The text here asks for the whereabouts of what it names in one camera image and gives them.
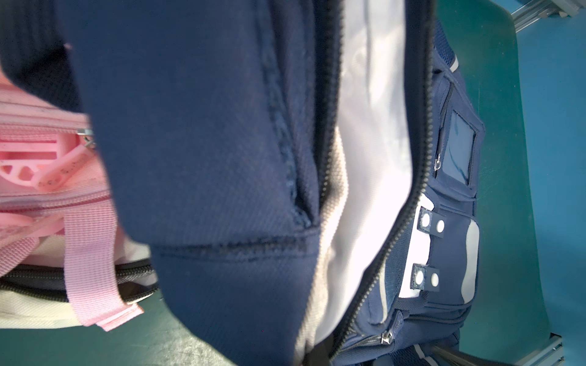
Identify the navy blue backpack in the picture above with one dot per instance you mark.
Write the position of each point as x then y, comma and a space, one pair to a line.
304, 173

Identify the pink backpack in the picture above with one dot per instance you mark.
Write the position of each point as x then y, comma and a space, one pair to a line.
53, 182

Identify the cream white bag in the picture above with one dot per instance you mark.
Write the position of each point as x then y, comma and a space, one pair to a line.
33, 295

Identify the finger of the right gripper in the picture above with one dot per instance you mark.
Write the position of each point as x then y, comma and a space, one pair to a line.
458, 358

